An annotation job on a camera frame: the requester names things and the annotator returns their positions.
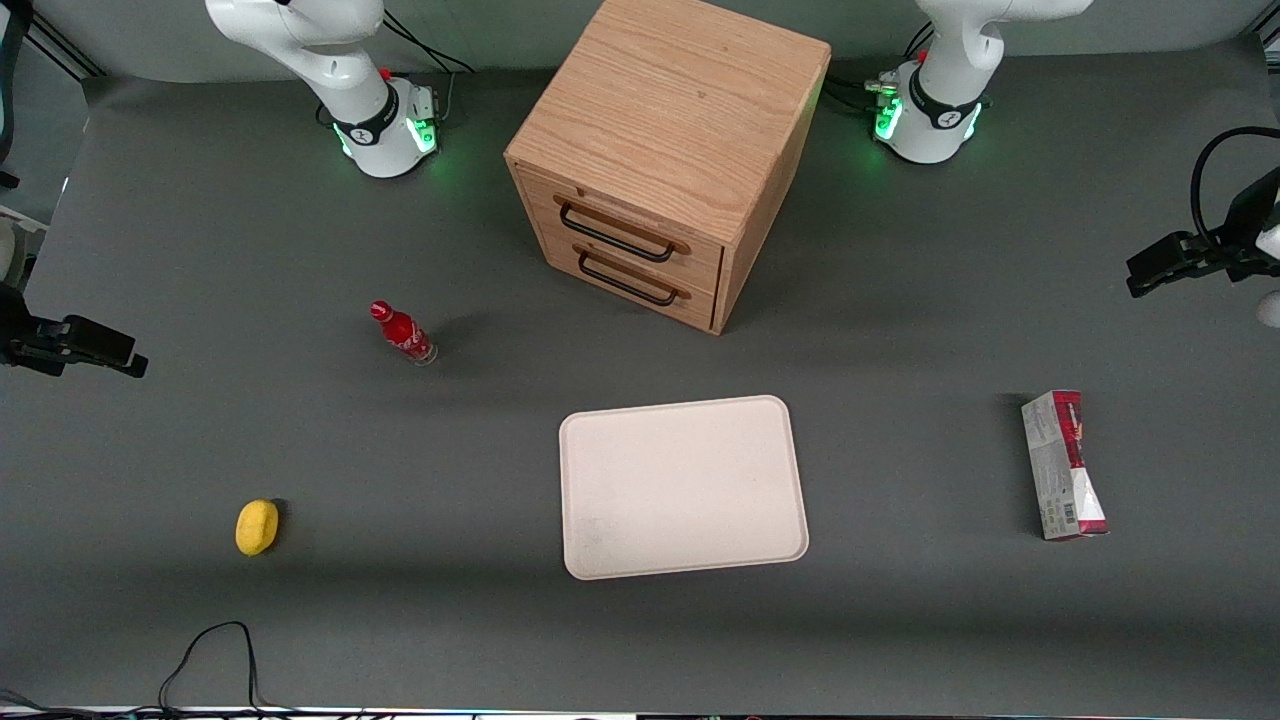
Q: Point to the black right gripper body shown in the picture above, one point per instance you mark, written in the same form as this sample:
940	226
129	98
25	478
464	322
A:
14	330

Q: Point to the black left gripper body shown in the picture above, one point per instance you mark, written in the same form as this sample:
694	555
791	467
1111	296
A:
1243	237

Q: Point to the red cookie box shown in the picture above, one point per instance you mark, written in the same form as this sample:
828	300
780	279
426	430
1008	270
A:
1060	470

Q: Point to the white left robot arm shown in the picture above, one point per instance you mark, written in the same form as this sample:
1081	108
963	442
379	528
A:
940	110

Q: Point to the beige plastic tray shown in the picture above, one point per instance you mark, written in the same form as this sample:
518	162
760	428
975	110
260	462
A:
680	490

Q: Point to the white object at edge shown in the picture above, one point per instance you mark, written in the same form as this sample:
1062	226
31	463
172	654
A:
15	250

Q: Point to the yellow lemon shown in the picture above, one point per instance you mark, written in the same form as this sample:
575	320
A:
256	527

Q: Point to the red cola bottle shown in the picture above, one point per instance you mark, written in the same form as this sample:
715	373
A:
403	333

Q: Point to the wooden drawer front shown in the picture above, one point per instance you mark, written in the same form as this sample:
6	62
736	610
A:
700	310
700	265

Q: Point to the wooden drawer cabinet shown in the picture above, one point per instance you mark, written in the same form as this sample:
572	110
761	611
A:
670	100

